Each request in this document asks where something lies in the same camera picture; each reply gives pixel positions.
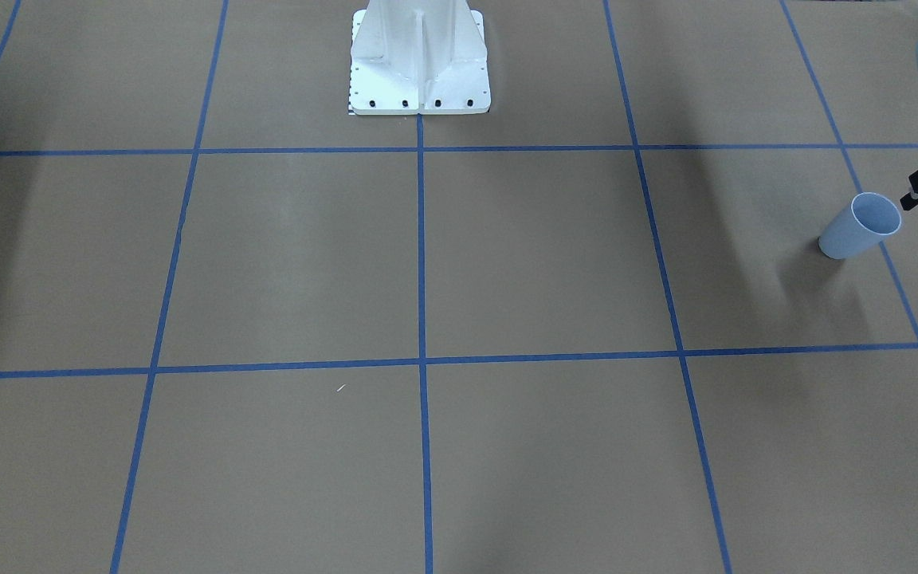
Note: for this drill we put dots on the light blue plastic cup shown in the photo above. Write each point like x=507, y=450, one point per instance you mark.
x=866, y=221

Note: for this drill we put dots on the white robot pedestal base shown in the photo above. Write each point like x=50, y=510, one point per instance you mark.
x=418, y=57

